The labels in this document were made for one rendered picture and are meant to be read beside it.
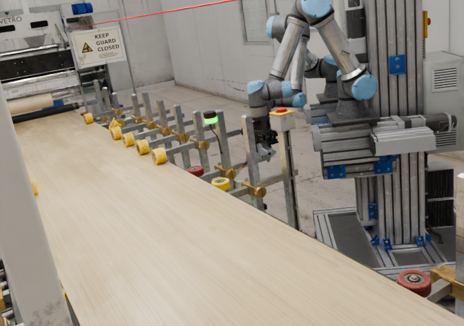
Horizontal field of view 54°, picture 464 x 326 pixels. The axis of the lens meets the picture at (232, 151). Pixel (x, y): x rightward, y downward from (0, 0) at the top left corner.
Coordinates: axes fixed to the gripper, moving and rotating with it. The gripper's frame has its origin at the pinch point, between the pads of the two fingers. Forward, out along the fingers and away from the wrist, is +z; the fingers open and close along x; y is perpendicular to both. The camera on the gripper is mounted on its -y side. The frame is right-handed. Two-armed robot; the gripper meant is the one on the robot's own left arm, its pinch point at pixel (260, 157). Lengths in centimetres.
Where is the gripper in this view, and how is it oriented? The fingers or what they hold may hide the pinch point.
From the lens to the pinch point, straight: 209.2
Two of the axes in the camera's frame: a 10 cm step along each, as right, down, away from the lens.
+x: 6.2, -3.2, 7.1
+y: 7.7, 0.9, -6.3
